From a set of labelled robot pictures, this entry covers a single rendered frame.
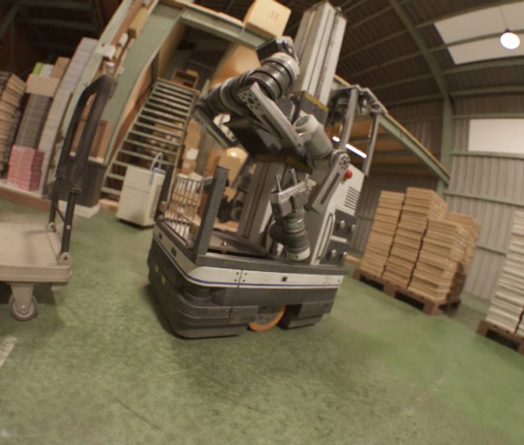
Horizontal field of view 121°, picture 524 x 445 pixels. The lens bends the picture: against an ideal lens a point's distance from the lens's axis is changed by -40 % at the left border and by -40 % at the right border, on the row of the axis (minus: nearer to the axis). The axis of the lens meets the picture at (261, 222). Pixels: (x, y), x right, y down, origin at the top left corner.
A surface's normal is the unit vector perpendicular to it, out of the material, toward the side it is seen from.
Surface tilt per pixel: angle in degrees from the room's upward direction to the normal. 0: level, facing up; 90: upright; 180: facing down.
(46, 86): 90
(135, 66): 90
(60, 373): 0
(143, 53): 90
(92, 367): 0
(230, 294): 90
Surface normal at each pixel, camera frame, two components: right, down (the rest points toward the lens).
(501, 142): -0.87, -0.22
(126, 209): 0.02, 0.07
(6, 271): 0.79, 0.27
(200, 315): 0.58, 0.22
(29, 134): 0.41, 0.18
